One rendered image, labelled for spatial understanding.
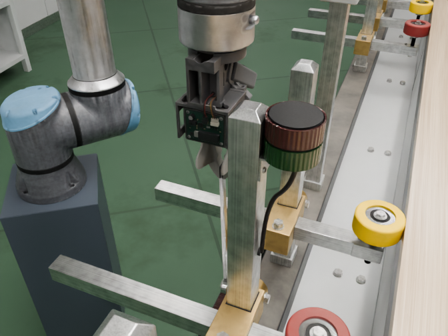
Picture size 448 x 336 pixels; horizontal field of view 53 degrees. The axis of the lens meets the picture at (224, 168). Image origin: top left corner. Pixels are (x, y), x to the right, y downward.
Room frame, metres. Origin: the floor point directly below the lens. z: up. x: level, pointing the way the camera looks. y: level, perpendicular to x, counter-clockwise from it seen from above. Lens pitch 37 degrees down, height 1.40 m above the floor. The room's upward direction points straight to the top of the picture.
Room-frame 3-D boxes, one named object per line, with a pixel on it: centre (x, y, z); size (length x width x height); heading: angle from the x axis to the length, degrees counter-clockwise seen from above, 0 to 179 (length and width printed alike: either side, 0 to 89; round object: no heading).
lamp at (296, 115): (0.38, -0.07, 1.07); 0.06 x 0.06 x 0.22; 68
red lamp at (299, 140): (0.38, -0.07, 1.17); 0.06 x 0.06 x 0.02
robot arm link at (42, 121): (1.01, 0.48, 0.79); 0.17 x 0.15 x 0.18; 120
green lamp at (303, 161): (0.38, -0.07, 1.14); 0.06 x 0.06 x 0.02
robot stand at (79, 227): (1.01, 0.49, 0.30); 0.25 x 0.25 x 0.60; 13
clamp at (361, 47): (1.54, -0.50, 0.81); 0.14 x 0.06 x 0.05; 158
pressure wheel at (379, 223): (0.54, -0.25, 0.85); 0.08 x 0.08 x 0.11
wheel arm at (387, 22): (1.77, -0.55, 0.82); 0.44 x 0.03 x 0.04; 68
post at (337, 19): (0.88, -0.22, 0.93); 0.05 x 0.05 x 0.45; 68
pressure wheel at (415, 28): (1.46, -0.63, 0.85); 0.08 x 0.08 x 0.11
